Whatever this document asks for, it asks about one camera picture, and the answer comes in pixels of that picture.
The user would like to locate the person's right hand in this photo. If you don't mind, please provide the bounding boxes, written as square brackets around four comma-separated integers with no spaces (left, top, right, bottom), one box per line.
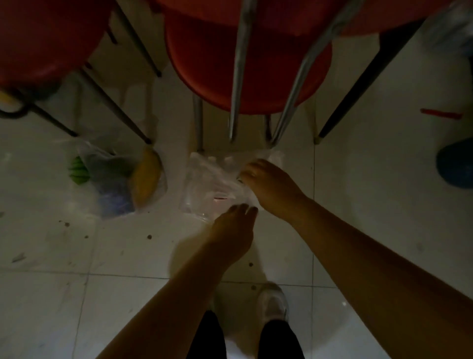
[236,159,311,224]

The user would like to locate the person's left hand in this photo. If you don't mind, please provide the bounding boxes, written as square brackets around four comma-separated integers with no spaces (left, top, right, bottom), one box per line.
[208,203,259,269]

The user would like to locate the clear bag of bottles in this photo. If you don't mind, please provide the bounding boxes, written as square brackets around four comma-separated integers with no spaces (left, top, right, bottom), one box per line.
[179,149,285,222]

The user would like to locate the yellow mango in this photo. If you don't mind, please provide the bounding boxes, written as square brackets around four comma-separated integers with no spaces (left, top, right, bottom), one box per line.
[131,146,163,210]

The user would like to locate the blueberry clamshell box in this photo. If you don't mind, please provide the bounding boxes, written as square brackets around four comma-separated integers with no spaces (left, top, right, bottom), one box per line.
[94,177,135,219]

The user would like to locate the clear bag of fruit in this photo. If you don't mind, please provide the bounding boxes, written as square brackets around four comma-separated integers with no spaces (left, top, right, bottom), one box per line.
[68,139,169,219]

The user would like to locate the small watermelon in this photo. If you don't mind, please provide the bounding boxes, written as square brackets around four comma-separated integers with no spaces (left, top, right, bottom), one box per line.
[69,155,91,185]

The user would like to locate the person's right forearm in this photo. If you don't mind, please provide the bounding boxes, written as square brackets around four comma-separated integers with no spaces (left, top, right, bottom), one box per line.
[290,198,473,359]

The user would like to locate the person's left forearm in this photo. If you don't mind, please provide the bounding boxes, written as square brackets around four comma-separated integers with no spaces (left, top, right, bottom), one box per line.
[96,255,232,359]

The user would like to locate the person's black trousers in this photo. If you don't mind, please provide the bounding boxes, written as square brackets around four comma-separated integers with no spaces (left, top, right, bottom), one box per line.
[186,310,305,359]

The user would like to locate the white shoe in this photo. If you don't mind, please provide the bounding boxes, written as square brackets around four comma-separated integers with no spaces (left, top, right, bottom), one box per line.
[255,283,289,326]

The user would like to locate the red chair with chrome legs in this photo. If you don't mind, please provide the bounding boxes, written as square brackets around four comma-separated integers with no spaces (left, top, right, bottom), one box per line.
[153,0,457,154]
[0,0,163,145]

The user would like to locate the crumpled clear plastic bag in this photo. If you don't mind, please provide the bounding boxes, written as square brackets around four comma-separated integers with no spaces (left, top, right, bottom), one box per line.
[421,0,473,56]

